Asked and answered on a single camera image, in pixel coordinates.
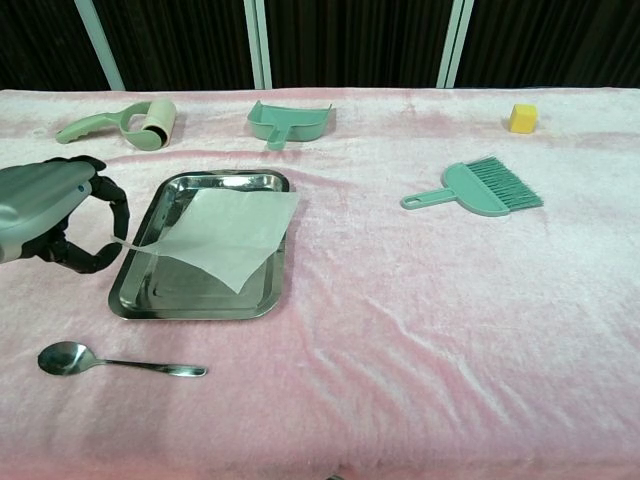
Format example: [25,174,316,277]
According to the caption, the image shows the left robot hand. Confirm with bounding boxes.
[0,155,132,275]

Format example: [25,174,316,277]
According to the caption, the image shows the white paper sheet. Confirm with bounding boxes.
[110,188,302,297]

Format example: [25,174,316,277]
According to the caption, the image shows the green lint roller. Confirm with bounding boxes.
[54,97,178,152]

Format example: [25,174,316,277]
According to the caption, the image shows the metal spoon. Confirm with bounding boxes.
[36,340,209,379]

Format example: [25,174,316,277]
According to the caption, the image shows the rectangular metal tray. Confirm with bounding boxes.
[107,168,291,322]

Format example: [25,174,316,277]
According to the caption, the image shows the green plastic dustpan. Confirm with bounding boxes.
[246,99,335,151]

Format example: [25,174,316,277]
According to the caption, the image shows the pink plush tablecloth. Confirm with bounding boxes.
[0,87,640,480]

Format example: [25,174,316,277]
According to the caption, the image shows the green hand brush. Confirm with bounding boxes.
[399,155,545,219]

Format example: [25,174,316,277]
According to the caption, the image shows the yellow cube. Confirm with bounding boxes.
[508,103,539,135]

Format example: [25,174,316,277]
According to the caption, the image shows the white frame post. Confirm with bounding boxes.
[435,0,476,90]
[74,0,126,92]
[243,0,274,91]

